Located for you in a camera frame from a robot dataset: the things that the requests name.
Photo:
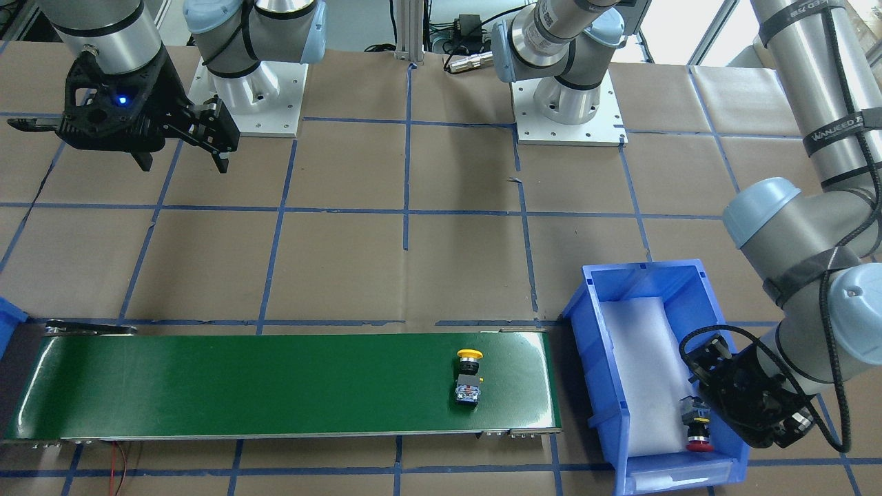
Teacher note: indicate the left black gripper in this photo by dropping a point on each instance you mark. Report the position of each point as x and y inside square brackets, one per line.
[747, 387]

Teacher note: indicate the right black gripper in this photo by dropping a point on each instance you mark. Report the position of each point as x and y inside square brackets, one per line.
[167, 103]

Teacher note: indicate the red push button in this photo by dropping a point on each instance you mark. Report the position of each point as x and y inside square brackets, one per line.
[695, 416]

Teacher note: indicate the yellow push button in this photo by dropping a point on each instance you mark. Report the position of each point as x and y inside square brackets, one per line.
[467, 389]

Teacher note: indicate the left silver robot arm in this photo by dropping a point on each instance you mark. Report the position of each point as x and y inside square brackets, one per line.
[809, 251]

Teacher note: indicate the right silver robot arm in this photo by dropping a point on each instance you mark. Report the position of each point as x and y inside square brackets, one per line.
[229, 38]

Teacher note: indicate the white foam pad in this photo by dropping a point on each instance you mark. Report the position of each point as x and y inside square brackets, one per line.
[653, 377]

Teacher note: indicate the blue plastic bin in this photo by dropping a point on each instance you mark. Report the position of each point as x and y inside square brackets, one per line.
[690, 304]
[11, 317]

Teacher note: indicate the green conveyor belt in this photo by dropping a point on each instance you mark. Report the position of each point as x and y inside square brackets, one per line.
[218, 387]

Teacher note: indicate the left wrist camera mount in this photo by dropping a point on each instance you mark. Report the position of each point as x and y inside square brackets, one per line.
[787, 408]

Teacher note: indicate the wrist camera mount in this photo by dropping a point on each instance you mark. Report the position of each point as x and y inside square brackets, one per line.
[787, 408]
[113, 112]

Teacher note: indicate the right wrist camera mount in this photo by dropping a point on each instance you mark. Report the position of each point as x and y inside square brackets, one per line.
[113, 112]

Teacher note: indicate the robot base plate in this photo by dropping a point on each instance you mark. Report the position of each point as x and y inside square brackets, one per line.
[547, 113]
[265, 103]

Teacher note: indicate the aluminium frame post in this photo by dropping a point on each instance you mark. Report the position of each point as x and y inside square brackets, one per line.
[409, 17]

